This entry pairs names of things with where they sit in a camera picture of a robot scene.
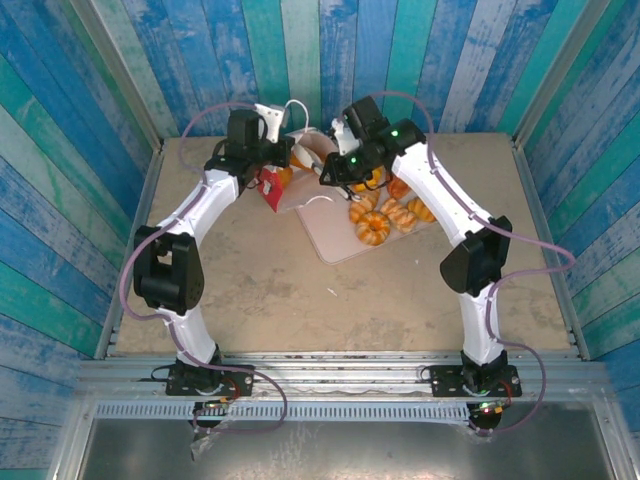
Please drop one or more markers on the yellow shell shaped bun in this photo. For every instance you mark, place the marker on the yellow shell shaped bun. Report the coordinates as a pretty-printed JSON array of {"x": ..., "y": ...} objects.
[{"x": 367, "y": 184}]

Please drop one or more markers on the brown croissant loaf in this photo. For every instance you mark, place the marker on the brown croissant loaf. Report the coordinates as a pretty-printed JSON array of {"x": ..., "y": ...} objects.
[{"x": 398, "y": 188}]

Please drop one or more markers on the orange white swirl bread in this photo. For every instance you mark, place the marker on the orange white swirl bread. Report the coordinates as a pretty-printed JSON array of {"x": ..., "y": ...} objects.
[
  {"x": 364, "y": 209},
  {"x": 400, "y": 216}
]

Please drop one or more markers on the clear bag with red label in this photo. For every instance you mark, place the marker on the clear bag with red label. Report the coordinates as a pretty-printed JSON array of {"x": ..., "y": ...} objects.
[{"x": 300, "y": 195}]

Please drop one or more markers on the orange yellow striped bun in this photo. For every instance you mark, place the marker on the orange yellow striped bun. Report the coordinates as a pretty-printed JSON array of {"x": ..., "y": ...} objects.
[{"x": 422, "y": 210}]

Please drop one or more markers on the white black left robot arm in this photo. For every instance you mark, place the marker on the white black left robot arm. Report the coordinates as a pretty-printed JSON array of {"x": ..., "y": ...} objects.
[{"x": 210, "y": 200}]

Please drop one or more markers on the white cutting board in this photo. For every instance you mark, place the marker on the white cutting board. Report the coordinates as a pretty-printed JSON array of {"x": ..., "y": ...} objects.
[{"x": 335, "y": 240}]

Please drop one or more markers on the small circuit board with lights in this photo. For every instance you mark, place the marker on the small circuit board with lights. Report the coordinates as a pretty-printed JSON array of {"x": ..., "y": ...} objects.
[
  {"x": 215, "y": 404},
  {"x": 489, "y": 407}
]

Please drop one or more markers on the clear plastic scrap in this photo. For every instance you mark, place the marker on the clear plastic scrap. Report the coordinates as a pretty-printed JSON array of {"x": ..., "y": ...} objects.
[{"x": 200, "y": 445}]

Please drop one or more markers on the grey metal sheet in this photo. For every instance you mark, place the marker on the grey metal sheet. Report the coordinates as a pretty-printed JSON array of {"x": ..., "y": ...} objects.
[{"x": 350, "y": 450}]

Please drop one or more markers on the aluminium side rail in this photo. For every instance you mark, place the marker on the aluminium side rail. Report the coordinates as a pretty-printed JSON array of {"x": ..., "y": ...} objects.
[
  {"x": 149, "y": 186},
  {"x": 575, "y": 325}
]

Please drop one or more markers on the aluminium corner post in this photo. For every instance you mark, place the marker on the aluminium corner post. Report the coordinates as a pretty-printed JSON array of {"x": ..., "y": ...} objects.
[
  {"x": 119, "y": 70},
  {"x": 560, "y": 70}
]

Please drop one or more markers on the aluminium rail beam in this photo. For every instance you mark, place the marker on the aluminium rail beam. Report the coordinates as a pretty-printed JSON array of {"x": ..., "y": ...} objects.
[{"x": 340, "y": 372}]

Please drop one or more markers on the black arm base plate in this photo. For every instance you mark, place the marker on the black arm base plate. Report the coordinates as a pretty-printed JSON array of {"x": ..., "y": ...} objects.
[
  {"x": 235, "y": 382},
  {"x": 447, "y": 382}
]

